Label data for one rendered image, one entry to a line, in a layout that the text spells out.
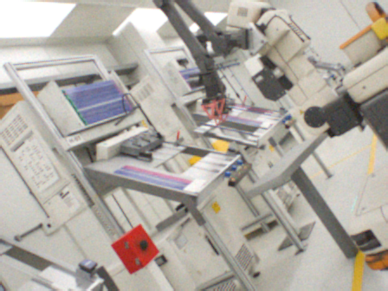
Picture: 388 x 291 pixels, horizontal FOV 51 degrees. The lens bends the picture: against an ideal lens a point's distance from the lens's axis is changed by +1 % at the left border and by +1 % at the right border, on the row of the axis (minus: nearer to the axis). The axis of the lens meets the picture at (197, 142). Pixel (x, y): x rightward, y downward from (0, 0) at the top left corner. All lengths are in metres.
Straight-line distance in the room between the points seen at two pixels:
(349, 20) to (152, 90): 6.75
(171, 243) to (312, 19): 8.19
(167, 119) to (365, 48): 2.20
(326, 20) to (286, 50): 7.92
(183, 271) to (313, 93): 1.13
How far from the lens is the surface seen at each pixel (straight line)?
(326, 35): 9.87
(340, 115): 1.83
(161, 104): 3.67
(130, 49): 6.03
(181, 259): 2.26
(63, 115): 2.50
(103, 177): 2.29
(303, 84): 1.93
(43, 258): 1.57
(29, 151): 2.60
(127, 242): 1.77
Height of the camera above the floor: 0.89
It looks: 1 degrees up
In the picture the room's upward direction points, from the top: 34 degrees counter-clockwise
